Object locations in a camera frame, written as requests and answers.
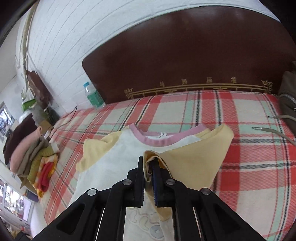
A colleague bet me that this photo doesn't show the green plant leaves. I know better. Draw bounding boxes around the green plant leaves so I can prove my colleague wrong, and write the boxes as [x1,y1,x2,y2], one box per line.
[22,99,37,112]

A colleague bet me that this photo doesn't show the dark brown wooden headboard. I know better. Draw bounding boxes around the dark brown wooden headboard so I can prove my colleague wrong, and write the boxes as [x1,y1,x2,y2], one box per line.
[82,6,295,103]

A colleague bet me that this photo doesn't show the green folded garment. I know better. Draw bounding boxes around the green folded garment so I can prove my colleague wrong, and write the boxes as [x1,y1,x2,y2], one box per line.
[27,143,59,185]

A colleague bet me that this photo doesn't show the red yellow folded cloth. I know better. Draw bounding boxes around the red yellow folded cloth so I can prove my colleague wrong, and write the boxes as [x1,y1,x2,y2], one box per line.
[33,154,58,198]

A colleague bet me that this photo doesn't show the white yellow pink shirt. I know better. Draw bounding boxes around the white yellow pink shirt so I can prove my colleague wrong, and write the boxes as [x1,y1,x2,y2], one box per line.
[71,124,234,240]

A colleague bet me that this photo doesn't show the grey olive folded garment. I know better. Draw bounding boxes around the grey olive folded garment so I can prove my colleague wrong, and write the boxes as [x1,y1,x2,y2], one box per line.
[17,137,49,177]

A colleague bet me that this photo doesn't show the brown hanging tote bag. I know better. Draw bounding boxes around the brown hanging tote bag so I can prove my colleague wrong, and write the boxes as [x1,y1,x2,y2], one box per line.
[26,70,53,109]

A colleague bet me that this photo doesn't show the black cable on bed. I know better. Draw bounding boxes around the black cable on bed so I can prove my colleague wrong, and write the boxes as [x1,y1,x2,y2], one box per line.
[47,105,78,140]

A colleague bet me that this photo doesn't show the clear plastic water bottle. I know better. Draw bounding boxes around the clear plastic water bottle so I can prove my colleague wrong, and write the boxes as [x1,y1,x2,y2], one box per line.
[83,82,104,108]

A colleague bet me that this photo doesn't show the pink folded garment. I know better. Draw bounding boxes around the pink folded garment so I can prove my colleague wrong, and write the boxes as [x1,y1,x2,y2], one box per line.
[10,126,42,174]

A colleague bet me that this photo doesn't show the red plaid bed sheet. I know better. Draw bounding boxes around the red plaid bed sheet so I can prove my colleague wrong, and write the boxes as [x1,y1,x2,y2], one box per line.
[41,90,295,240]

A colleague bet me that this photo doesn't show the brown drawstring hoodie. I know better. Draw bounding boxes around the brown drawstring hoodie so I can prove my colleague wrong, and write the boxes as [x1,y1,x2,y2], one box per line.
[268,70,295,137]

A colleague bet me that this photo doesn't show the dark brown folded garment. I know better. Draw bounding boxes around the dark brown folded garment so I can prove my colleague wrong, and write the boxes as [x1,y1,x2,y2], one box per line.
[3,114,37,165]

